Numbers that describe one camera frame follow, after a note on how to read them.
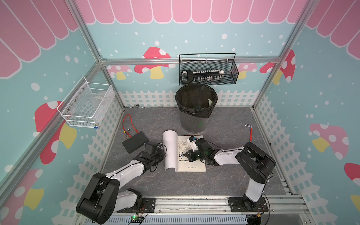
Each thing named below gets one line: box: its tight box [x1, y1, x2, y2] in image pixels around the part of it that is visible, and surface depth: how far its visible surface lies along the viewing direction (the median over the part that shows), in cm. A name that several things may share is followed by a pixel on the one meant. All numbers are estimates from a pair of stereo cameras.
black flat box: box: [121, 130, 150, 155], surface depth 102 cm
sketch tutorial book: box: [162, 130, 206, 173], surface depth 89 cm
